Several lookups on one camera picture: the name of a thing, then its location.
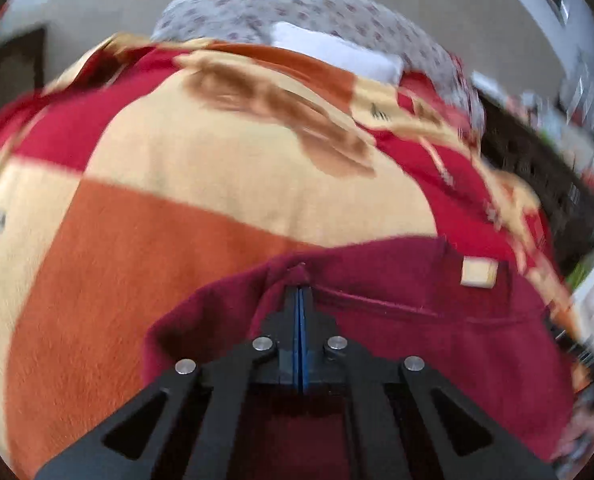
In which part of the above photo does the red pillow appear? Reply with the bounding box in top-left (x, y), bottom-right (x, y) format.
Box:
top-left (399, 72), bottom-right (463, 115)

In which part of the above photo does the white pillow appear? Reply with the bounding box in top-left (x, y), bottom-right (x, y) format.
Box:
top-left (270, 22), bottom-right (404, 84)

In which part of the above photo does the maroon knit shirt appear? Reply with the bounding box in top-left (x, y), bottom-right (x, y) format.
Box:
top-left (142, 237), bottom-right (573, 459)

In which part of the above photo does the orange red patterned blanket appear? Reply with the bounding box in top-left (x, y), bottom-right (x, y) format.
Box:
top-left (0, 35), bottom-right (578, 479)

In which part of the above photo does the floral grey quilt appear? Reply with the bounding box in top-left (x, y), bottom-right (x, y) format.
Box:
top-left (152, 0), bottom-right (485, 131)

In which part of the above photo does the dark carved wooden headboard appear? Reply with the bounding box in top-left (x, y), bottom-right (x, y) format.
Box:
top-left (480, 93), bottom-right (594, 275)

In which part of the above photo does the dark wooden footboard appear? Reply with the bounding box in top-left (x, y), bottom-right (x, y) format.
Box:
top-left (0, 26), bottom-right (46, 108)

